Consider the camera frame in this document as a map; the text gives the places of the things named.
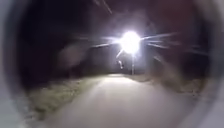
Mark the dry grass verge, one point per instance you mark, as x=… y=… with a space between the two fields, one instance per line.
x=55 y=95
x=180 y=86

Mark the grey asphalt path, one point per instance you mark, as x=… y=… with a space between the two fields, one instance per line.
x=116 y=103

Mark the street lamp on pole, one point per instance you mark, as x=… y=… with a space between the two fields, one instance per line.
x=132 y=65

